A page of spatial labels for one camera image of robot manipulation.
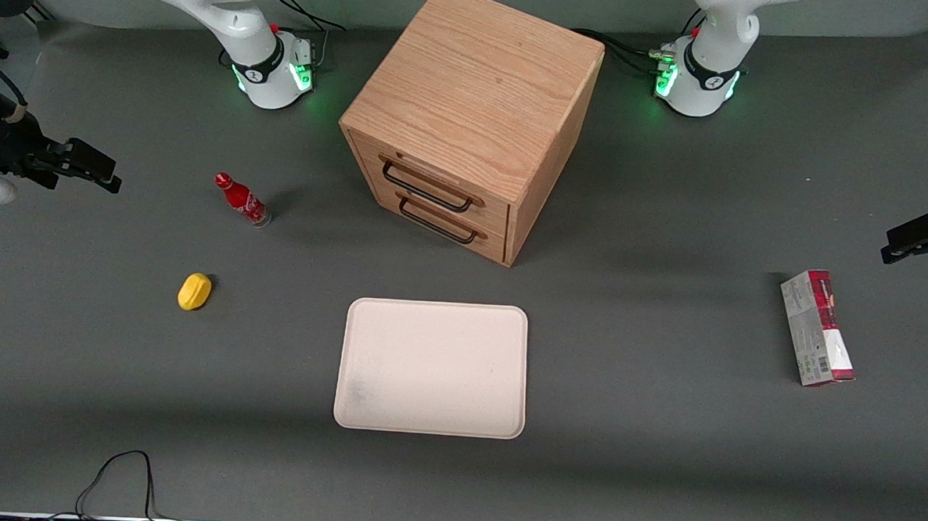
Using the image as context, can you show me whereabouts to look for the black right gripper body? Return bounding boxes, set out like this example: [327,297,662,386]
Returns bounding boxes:
[0,112,76,191]

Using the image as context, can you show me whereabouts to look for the red coke bottle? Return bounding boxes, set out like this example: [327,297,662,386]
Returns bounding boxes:
[213,172,274,229]

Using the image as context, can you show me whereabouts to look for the beige rectangular tray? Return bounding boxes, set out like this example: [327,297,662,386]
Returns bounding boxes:
[332,296,531,441]

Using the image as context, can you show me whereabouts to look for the grey and red carton box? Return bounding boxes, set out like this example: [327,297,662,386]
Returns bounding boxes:
[775,268,861,390]

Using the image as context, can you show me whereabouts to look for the yellow plastic lemon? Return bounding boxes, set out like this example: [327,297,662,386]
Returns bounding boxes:
[177,271,214,313]

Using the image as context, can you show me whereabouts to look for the wooden drawer cabinet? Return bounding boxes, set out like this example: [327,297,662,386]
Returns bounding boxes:
[333,0,608,271]

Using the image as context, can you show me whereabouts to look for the black right arm base cables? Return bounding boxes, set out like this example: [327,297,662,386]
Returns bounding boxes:
[268,0,348,70]

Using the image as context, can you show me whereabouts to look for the black arm base cables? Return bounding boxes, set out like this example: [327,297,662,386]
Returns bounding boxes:
[570,3,707,77]
[268,0,348,70]

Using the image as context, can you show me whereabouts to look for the thin black looped cable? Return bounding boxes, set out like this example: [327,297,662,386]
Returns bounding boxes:
[0,444,190,521]

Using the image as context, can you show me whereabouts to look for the black upper drawer handle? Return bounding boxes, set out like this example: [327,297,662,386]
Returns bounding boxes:
[379,160,477,215]

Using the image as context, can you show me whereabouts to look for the black drawer handle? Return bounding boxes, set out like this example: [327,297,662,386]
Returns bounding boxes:
[379,160,477,215]
[396,197,481,246]

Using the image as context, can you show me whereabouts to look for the black lower drawer handle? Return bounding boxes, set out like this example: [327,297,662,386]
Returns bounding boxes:
[396,197,481,246]

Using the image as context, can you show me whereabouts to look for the black left arm base cables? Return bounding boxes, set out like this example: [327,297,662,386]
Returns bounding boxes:
[570,3,707,77]

